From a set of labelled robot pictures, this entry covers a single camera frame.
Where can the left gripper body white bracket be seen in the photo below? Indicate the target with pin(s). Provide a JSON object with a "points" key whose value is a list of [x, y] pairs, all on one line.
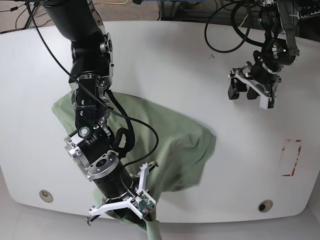
{"points": [[260, 78]]}

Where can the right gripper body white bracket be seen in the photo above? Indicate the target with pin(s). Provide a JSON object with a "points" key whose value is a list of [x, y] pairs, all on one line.
{"points": [[125, 201]]}

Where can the green t-shirt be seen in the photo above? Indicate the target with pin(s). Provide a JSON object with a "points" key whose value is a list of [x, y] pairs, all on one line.
{"points": [[183, 150]]}

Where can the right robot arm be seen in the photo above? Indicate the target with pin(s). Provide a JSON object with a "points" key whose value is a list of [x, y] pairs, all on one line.
{"points": [[103, 132]]}

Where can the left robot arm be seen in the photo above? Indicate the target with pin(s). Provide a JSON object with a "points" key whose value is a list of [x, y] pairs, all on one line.
{"points": [[279, 48]]}

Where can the red tape rectangle marking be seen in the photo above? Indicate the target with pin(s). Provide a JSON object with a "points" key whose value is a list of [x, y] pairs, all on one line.
{"points": [[289, 157]]}

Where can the white power strip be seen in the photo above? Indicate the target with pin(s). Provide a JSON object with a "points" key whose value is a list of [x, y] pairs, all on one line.
{"points": [[309, 12]]}

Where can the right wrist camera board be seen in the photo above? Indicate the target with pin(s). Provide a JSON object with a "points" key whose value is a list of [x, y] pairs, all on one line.
{"points": [[143, 204]]}

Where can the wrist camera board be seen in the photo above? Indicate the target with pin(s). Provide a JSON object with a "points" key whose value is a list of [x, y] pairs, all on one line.
{"points": [[271, 104], [143, 204]]}

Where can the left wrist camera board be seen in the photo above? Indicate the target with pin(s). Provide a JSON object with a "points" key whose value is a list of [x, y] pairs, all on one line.
{"points": [[271, 104]]}

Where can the left table cable grommet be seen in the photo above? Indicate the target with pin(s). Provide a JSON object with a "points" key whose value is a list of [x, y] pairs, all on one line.
{"points": [[46, 196]]}

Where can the table cable grommet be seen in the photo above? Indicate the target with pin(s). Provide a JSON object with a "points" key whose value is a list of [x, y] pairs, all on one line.
{"points": [[46, 196], [265, 206]]}

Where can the right table cable grommet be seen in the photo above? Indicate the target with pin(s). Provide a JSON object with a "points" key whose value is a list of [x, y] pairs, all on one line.
{"points": [[265, 206]]}

